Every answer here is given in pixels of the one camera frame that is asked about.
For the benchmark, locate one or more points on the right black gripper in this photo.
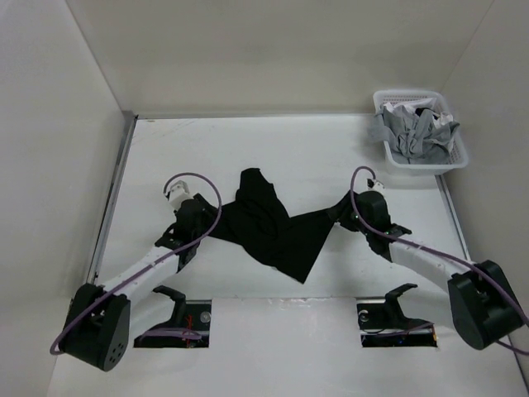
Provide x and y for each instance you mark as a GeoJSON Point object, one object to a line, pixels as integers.
{"type": "Point", "coordinates": [353, 203]}

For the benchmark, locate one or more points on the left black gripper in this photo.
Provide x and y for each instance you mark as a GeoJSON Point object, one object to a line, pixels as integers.
{"type": "Point", "coordinates": [211, 214]}

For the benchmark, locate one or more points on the black tank top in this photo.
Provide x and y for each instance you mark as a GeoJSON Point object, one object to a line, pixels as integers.
{"type": "Point", "coordinates": [258, 221]}

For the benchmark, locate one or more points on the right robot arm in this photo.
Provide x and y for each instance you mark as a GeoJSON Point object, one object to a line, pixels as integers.
{"type": "Point", "coordinates": [483, 308]}

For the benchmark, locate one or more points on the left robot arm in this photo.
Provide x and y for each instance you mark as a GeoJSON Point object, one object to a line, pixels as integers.
{"type": "Point", "coordinates": [103, 320]}

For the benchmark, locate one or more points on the grey tank top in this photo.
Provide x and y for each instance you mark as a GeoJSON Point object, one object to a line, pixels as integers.
{"type": "Point", "coordinates": [413, 139]}

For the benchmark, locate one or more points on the white tank top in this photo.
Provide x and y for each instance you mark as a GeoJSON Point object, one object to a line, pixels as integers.
{"type": "Point", "coordinates": [417, 107]}

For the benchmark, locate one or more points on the white plastic basket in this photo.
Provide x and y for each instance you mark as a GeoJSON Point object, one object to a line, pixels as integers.
{"type": "Point", "coordinates": [458, 156]}

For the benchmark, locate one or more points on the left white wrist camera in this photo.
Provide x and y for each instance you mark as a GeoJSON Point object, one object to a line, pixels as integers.
{"type": "Point", "coordinates": [177, 193]}

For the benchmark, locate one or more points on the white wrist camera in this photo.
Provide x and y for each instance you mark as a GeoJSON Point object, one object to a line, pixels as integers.
{"type": "Point", "coordinates": [375, 185]}
{"type": "Point", "coordinates": [177, 193]}

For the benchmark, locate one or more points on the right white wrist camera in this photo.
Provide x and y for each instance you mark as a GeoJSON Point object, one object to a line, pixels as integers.
{"type": "Point", "coordinates": [375, 185]}

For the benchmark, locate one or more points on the left metal table rail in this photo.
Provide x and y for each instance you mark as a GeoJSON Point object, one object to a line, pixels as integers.
{"type": "Point", "coordinates": [99, 247]}

